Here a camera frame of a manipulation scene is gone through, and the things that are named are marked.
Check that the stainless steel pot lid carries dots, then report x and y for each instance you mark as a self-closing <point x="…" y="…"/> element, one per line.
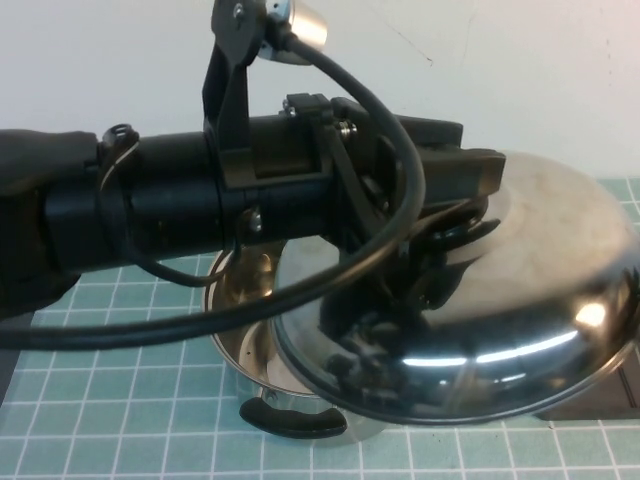
<point x="525" y="280"/>

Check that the teal checkered tablecloth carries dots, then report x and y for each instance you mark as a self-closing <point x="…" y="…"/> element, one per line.
<point x="125" y="410"/>

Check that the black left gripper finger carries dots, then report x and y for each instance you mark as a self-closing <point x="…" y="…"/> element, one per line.
<point x="465" y="172"/>

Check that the black lid rack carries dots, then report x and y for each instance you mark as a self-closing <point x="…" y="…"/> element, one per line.
<point x="600" y="400"/>

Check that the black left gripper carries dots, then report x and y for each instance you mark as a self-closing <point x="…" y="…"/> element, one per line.
<point x="290" y="205"/>

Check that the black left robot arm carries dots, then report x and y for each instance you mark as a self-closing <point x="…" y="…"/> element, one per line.
<point x="75" y="210"/>

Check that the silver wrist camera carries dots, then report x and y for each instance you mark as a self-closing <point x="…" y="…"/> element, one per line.
<point x="305" y="30"/>

